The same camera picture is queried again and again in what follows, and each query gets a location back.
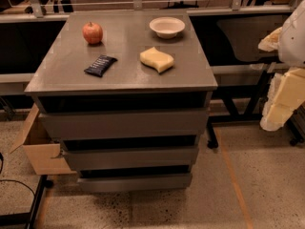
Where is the red apple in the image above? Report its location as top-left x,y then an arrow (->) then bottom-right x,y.
82,22 -> 103,45

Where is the black cable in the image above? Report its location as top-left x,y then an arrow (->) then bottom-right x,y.
0,152 -> 36,198

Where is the grey top drawer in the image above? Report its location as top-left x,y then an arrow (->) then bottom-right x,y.
40,109 -> 208,140

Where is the white bowl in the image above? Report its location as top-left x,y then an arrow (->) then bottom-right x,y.
150,17 -> 185,39

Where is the black stand base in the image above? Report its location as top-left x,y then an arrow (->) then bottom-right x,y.
0,175 -> 54,229

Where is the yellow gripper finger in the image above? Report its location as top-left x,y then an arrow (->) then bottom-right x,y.
260,68 -> 305,132
258,27 -> 282,52

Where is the black metal table frame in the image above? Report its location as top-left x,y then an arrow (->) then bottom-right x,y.
205,52 -> 305,150

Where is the grey bottom drawer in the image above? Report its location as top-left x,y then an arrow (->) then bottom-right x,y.
77,173 -> 193,193

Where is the yellow sponge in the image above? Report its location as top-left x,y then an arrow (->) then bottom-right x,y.
140,47 -> 174,73

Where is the grey drawer cabinet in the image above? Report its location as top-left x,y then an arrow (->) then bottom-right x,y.
25,10 -> 217,178

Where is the dark blue snack bag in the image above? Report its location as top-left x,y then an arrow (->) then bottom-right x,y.
84,55 -> 117,77

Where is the metal railing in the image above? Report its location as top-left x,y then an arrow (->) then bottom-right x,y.
0,0 -> 305,24

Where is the cardboard box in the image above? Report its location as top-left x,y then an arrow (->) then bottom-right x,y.
10,104 -> 74,175

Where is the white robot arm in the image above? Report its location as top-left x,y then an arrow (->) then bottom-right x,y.
258,1 -> 305,131

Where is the grey drawer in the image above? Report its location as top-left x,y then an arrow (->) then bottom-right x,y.
64,146 -> 198,171
77,173 -> 193,193
40,109 -> 208,140

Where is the grey middle drawer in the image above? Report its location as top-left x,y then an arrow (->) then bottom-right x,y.
64,146 -> 198,171

